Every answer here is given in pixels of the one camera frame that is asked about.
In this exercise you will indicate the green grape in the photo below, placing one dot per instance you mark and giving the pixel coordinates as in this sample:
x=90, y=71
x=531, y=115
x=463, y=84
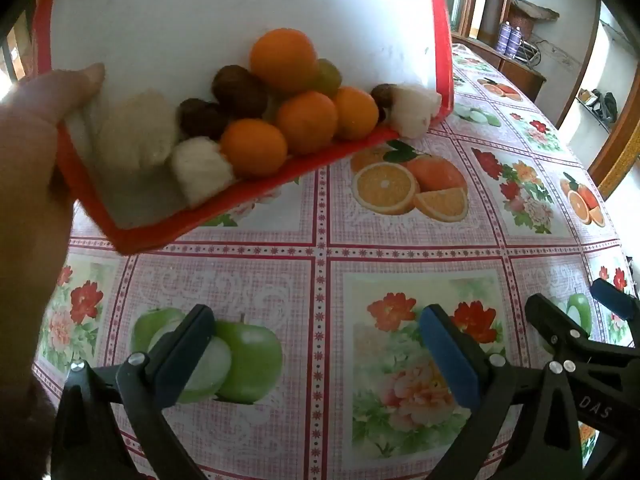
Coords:
x=328, y=77

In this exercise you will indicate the black shoes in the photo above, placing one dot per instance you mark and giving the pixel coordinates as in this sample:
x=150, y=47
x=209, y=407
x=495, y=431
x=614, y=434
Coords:
x=602, y=103

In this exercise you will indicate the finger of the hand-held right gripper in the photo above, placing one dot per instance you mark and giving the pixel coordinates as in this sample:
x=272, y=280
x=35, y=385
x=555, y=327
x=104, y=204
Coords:
x=612, y=296
x=555, y=320

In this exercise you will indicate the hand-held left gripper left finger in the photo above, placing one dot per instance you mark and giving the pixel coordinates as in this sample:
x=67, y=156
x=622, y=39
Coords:
x=186, y=360

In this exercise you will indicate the low wooden cabinet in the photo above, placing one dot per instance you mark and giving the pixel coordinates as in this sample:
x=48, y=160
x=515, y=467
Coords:
x=520, y=72

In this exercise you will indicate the fruit and flower printed tablecloth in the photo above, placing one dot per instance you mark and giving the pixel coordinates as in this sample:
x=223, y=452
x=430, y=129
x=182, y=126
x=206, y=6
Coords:
x=325, y=260

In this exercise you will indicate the reddish dried date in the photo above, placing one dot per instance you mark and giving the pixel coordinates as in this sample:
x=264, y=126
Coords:
x=381, y=95

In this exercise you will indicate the dark dried date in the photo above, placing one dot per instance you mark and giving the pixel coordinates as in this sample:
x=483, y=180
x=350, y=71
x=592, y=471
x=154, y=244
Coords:
x=202, y=119

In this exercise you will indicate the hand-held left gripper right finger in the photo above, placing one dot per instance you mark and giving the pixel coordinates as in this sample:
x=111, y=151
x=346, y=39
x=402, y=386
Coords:
x=447, y=355

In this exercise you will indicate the person's left hand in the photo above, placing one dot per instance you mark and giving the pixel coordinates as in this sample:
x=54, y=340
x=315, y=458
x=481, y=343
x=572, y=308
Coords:
x=35, y=150

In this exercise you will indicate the white fruit chunk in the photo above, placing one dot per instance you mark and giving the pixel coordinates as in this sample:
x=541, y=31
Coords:
x=200, y=172
x=414, y=110
x=135, y=132

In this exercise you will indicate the red tray with white inside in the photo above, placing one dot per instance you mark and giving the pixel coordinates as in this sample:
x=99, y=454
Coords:
x=200, y=10

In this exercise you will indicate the brown round fruit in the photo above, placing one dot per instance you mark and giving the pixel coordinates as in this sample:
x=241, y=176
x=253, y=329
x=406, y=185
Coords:
x=239, y=91

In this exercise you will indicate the person's left forearm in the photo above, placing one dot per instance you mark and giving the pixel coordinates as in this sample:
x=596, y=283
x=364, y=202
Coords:
x=25, y=320

